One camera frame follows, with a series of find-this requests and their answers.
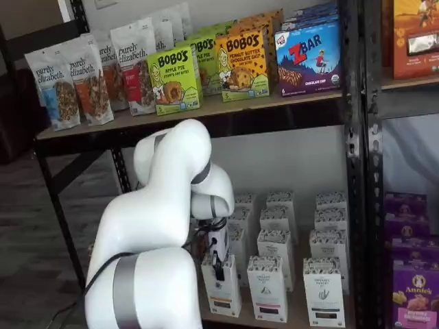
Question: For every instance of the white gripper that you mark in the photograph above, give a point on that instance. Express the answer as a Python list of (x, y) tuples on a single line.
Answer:
[(221, 248)]

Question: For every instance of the white tea box yellow strip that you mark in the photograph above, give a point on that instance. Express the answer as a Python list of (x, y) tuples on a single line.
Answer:
[(245, 201), (237, 243), (226, 294), (241, 217)]

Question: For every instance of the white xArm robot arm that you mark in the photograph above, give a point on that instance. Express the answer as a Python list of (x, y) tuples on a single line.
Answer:
[(154, 222)]

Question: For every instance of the white tea box pink strip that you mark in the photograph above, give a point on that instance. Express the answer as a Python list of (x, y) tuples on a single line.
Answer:
[(274, 243), (267, 291), (276, 219), (279, 199)]

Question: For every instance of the white tea box black strip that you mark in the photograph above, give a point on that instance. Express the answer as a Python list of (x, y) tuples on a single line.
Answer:
[(331, 200), (324, 294), (330, 219), (327, 245)]

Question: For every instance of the purple Annie's snack box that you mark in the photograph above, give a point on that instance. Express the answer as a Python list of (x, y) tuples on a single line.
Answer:
[(416, 298), (404, 204), (406, 228), (415, 250)]

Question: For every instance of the green Bobo's apple pie box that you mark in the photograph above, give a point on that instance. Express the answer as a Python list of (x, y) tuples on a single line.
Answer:
[(173, 80), (205, 65), (219, 29)]

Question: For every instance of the yellow Bobo's peanut butter box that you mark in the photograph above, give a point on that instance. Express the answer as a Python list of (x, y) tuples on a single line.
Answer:
[(241, 65), (250, 25), (264, 15)]

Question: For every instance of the blue Z Bar box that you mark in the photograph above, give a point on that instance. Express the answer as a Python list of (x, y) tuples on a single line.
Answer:
[(307, 58), (308, 13)]

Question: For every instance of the orange snack box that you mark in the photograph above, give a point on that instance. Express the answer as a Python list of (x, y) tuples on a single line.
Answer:
[(416, 37)]

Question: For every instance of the red purely elizabeth granola bag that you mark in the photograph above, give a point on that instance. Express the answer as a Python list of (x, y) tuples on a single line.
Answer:
[(137, 75), (161, 31)]

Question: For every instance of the orange purely elizabeth granola bag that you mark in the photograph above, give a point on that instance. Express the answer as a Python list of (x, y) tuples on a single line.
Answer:
[(111, 65), (94, 89)]

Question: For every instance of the blue purely elizabeth granola bag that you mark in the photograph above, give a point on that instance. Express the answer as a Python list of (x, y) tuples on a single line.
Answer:
[(53, 92)]

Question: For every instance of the white purely elizabeth granola bag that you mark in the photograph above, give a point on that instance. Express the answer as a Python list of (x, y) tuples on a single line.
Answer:
[(180, 20)]

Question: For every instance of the dark brown furniture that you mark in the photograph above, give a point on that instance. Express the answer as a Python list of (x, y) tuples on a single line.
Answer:
[(13, 120)]

